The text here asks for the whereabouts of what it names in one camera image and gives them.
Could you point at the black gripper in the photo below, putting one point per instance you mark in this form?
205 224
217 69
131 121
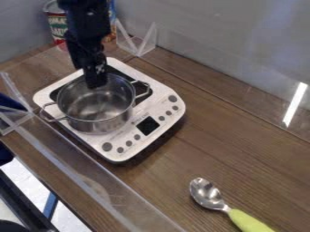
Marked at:
88 26

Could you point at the silver steel pot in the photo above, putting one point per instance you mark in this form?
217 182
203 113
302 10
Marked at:
97 110

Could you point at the white and black stove top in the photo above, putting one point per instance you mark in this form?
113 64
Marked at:
156 112

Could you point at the alphabet soup can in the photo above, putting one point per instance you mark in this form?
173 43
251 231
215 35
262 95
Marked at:
111 35

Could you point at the tomato sauce can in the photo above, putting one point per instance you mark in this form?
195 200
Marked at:
57 23

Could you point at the blue cloth object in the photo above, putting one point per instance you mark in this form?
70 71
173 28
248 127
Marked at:
8 102

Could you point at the clear acrylic front barrier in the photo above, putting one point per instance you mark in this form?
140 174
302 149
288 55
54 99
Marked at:
107 205

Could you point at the clear acrylic corner bracket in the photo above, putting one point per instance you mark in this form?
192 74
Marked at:
137 46

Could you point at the clear acrylic left bracket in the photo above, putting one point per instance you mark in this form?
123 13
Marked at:
14 109

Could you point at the black and blue stand frame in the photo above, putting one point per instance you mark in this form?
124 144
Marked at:
32 220

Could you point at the spoon with green handle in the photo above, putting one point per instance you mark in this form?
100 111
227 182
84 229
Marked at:
208 198

